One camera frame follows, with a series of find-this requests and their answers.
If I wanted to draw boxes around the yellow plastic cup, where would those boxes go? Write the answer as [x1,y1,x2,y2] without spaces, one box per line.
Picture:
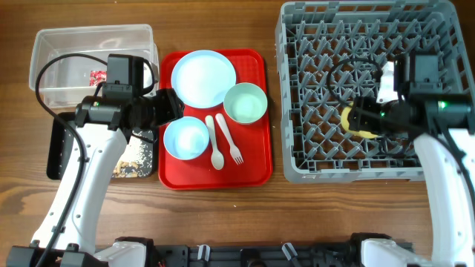
[341,102,378,139]

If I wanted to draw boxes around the light blue small bowl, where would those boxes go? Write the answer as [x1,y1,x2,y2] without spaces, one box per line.
[163,116,209,160]

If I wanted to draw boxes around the rice and food scraps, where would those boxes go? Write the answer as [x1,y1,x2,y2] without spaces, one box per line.
[112,131,154,179]

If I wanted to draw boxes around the red snack wrapper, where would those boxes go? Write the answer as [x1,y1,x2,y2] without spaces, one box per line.
[89,70,107,86]

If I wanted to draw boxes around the mint green bowl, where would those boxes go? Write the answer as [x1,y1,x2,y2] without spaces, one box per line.
[223,82,268,125]

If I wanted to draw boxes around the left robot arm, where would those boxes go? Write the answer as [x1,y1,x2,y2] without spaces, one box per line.
[7,89,185,266]

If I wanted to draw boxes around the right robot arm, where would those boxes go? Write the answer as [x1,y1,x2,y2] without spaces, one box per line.
[341,94,474,266]

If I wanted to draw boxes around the black waste tray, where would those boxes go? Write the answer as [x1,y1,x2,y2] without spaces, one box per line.
[46,121,157,180]

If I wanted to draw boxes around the grey dishwasher rack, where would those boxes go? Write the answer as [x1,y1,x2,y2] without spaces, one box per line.
[275,1,474,183]

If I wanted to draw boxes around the light blue plate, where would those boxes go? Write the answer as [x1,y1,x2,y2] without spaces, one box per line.
[171,50,237,109]

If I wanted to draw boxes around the red serving tray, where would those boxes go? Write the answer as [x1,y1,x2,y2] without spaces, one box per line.
[158,48,273,190]

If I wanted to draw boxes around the cream plastic spoon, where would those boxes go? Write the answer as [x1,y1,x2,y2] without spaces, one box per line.
[205,115,224,170]

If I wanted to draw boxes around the pink plastic fork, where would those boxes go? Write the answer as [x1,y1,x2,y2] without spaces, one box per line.
[215,113,243,165]

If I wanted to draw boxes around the clear plastic bin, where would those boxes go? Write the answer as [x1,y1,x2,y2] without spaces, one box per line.
[29,24,160,109]

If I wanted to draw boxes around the black mounting rail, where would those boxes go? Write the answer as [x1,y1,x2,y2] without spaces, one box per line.
[156,241,362,267]

